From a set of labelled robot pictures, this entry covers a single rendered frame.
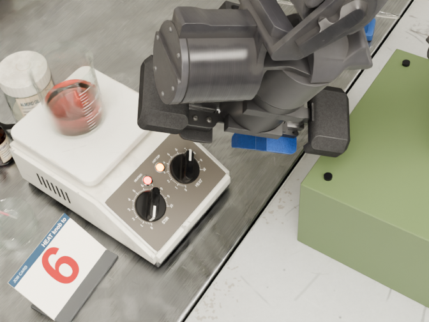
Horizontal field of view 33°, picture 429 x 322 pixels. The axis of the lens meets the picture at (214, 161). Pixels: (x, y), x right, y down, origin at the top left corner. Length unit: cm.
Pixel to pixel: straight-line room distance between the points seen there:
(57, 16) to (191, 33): 56
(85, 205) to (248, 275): 18
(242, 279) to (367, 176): 17
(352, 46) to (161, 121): 16
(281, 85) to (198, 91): 7
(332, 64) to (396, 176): 20
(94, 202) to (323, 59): 31
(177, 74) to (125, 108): 29
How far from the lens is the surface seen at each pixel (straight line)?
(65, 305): 75
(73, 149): 74
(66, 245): 75
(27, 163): 78
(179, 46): 47
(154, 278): 75
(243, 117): 57
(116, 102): 77
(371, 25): 96
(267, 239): 76
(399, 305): 74
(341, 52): 51
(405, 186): 68
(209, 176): 76
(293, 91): 52
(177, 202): 74
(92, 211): 74
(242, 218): 77
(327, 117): 63
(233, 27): 48
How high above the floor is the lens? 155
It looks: 53 degrees down
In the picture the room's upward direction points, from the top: 6 degrees counter-clockwise
